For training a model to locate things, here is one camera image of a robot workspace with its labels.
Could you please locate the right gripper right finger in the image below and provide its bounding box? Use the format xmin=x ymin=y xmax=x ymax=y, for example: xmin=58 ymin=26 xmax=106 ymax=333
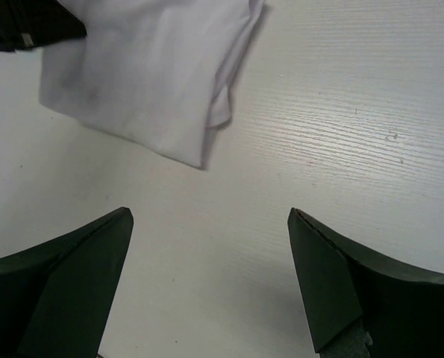
xmin=287 ymin=209 xmax=444 ymax=357

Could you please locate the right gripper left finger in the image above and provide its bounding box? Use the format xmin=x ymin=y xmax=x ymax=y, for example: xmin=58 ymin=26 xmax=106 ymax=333
xmin=0 ymin=207 xmax=134 ymax=358

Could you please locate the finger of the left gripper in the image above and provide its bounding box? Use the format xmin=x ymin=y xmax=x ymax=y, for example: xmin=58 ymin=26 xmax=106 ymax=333
xmin=0 ymin=0 xmax=87 ymax=52

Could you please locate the white t-shirt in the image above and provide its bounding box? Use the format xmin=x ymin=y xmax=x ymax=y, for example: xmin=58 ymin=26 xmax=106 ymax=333
xmin=39 ymin=1 xmax=264 ymax=168

